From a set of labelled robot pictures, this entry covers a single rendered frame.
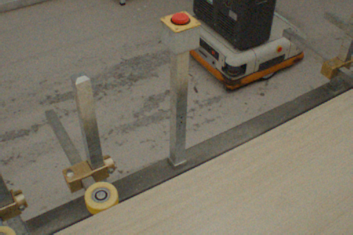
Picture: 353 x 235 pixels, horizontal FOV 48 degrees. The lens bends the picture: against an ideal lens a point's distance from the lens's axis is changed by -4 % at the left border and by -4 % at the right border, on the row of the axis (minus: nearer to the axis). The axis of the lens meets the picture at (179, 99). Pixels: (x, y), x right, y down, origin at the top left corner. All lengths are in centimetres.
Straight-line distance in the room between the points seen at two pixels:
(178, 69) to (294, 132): 38
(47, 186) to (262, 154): 137
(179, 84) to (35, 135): 154
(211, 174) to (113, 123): 147
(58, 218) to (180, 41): 62
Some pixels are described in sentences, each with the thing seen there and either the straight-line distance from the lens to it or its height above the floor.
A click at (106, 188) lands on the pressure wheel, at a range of 103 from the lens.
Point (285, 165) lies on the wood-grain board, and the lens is 110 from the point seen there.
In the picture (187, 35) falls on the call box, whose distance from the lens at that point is 97.
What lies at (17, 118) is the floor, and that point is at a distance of 263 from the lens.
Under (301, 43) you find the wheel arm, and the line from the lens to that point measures 170.
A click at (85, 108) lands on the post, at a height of 108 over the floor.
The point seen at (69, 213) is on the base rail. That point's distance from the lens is 125.
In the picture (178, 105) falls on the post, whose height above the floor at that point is 97.
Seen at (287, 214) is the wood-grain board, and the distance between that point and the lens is 101.
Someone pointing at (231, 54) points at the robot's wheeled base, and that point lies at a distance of 253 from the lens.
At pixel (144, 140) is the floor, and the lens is 235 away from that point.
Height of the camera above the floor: 173
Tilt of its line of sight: 42 degrees down
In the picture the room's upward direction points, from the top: 1 degrees clockwise
